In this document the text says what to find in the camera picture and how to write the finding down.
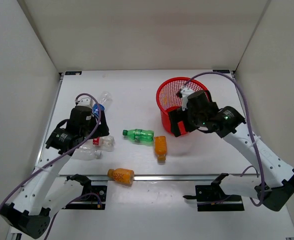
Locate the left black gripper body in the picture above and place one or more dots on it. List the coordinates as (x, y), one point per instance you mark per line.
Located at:
(87, 130)

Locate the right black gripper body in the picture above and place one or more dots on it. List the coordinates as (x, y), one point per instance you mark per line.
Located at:
(196, 119)

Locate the clear plastic bottle white cap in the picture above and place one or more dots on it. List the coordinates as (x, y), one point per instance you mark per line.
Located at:
(87, 154)

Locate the blue label clear bottle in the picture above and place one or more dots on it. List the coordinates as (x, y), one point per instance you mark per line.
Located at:
(105, 100)

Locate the green plastic bottle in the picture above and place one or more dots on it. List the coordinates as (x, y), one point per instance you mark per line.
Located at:
(139, 136)

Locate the orange patterned plastic bottle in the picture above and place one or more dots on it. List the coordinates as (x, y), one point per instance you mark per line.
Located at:
(122, 175)

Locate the red label clear bottle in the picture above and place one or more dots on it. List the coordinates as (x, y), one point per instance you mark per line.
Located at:
(104, 143)

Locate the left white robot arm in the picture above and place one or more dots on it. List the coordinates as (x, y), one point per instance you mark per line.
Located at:
(34, 208)

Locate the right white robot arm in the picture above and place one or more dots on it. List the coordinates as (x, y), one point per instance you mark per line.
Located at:
(275, 183)

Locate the black corner label right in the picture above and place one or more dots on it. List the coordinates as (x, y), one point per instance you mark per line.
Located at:
(222, 71)

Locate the black corner label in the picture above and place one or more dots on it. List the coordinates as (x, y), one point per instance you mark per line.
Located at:
(222, 71)
(72, 73)

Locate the black corner label left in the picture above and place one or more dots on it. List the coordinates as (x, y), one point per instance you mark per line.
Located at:
(72, 73)

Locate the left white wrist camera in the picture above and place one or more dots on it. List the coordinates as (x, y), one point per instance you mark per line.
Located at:
(85, 102)

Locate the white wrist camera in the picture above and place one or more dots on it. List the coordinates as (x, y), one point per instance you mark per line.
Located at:
(85, 102)
(183, 94)

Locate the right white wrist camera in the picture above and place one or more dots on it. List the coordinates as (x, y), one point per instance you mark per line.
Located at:
(183, 94)

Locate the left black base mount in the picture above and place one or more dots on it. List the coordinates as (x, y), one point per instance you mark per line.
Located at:
(93, 197)

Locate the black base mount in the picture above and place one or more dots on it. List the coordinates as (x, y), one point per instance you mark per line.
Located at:
(93, 197)
(211, 199)

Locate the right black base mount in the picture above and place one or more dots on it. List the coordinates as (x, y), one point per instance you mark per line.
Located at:
(211, 199)

